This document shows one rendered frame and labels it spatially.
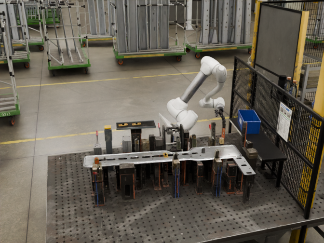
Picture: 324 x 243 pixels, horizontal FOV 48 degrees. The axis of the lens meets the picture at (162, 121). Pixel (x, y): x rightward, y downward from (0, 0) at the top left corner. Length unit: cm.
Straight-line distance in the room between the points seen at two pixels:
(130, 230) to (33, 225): 160
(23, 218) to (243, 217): 242
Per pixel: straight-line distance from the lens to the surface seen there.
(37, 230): 415
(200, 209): 309
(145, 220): 296
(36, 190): 476
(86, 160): 320
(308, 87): 543
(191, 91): 390
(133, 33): 990
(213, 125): 332
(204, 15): 1077
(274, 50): 558
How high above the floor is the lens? 257
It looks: 24 degrees down
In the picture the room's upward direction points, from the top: straight up
